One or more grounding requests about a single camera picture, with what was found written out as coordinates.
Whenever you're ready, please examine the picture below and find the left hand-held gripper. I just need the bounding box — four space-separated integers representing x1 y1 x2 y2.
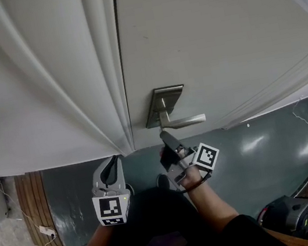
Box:
85 153 136 229

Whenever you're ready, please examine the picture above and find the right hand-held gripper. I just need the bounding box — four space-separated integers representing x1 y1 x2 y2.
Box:
155 122 226 196

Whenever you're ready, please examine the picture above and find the person's right hand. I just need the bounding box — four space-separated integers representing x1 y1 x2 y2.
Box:
173 143 211 190

